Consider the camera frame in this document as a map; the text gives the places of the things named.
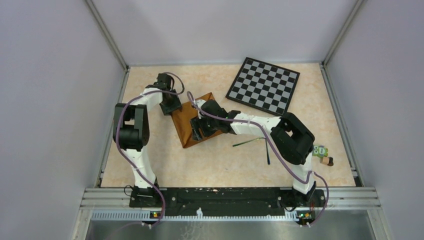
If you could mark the aluminium frame rail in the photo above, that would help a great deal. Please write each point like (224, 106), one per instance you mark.
(109, 198)

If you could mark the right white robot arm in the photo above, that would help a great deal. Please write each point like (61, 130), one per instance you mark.
(290, 140)

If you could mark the green owl toy block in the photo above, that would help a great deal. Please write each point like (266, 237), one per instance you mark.
(320, 151)

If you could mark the white slotted cable duct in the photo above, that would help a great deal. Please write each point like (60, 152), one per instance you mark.
(148, 216)

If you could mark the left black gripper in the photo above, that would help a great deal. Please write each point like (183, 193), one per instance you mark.
(175, 105)

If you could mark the brown cloth napkin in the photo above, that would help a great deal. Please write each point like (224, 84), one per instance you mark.
(181, 120)

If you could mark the small brown wooden block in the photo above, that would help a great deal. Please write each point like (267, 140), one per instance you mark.
(328, 161)

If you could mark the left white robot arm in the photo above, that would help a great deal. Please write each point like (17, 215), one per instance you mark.
(131, 132)

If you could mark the black grey checkerboard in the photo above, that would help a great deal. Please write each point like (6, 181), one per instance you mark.
(264, 86)

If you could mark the iridescent fork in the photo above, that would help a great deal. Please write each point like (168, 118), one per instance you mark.
(248, 141)

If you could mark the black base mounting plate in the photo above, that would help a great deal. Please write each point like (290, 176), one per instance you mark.
(225, 201)

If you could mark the iridescent spoon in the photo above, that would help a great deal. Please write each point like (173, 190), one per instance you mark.
(267, 152)

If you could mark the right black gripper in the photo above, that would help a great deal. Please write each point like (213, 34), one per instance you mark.
(197, 123)

